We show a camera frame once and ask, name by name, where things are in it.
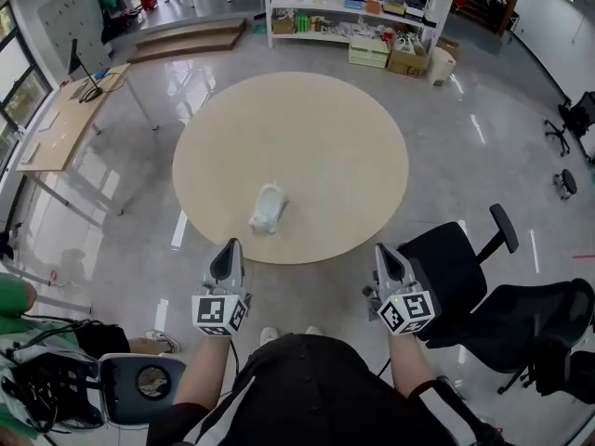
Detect small cardboard box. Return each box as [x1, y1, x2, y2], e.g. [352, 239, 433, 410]
[436, 36, 462, 60]

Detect white storage rack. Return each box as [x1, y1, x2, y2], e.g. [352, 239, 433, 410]
[261, 0, 462, 70]

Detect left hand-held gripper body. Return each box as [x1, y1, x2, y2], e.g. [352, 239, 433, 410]
[191, 278, 256, 339]

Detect wooden desk with white legs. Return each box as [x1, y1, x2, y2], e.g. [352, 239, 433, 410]
[15, 62, 160, 216]

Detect large cardboard box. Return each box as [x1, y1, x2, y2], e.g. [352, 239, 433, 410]
[386, 39, 431, 80]

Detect cream drawer box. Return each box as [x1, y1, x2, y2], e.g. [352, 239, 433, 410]
[348, 34, 391, 70]

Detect white trash bin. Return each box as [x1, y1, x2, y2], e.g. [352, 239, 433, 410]
[426, 46, 457, 87]

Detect black round stool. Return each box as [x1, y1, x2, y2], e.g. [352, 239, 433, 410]
[552, 168, 579, 201]

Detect person's right forearm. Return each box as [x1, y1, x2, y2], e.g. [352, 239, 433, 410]
[387, 332, 439, 400]

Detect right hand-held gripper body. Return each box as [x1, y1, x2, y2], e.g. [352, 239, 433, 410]
[362, 279, 443, 338]

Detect wooden steps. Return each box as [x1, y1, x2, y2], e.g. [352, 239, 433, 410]
[126, 17, 248, 65]

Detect black desk lamp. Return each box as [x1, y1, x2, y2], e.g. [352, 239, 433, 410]
[66, 38, 104, 105]

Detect grey panel with round hole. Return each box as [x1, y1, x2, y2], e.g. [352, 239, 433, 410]
[99, 352, 188, 429]

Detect black equipment rig with cables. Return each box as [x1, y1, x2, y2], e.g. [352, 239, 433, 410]
[0, 349, 104, 437]

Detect person's left forearm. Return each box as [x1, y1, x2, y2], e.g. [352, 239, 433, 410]
[170, 334, 234, 412]

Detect round beige table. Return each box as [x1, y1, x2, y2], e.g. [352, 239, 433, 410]
[171, 71, 411, 267]

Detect person's torso in black clothing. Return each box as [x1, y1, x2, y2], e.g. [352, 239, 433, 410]
[147, 332, 504, 446]

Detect black office chair with headrest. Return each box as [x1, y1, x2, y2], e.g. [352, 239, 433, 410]
[396, 203, 595, 406]

